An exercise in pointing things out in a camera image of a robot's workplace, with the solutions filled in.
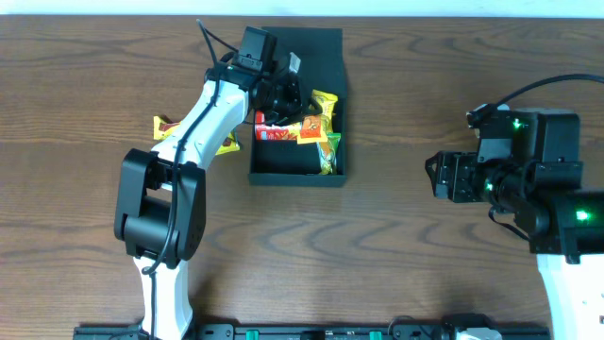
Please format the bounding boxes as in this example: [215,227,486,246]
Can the dark green open box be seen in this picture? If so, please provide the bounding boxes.
[248,26,348,187]

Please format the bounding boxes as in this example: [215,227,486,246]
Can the yellow chocolate snack packet left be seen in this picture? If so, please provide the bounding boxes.
[153,115,180,141]

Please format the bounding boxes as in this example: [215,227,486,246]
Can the yellow chocolate snack packet upright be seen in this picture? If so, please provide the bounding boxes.
[216,131,241,156]

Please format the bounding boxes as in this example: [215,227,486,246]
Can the red Pringles can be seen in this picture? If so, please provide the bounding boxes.
[254,110,301,141]

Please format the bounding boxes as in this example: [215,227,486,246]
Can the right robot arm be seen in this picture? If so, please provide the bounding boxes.
[425,105,603,339]

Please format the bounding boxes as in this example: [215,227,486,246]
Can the green yellow snack packet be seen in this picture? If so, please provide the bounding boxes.
[316,132,341,175]

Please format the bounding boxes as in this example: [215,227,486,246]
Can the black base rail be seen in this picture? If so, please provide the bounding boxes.
[72,324,552,340]

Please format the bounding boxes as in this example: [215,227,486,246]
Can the yellow orange snack packet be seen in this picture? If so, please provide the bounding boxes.
[296,90,339,145]

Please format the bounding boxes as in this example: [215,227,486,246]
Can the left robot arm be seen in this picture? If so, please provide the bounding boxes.
[114,52,320,339]

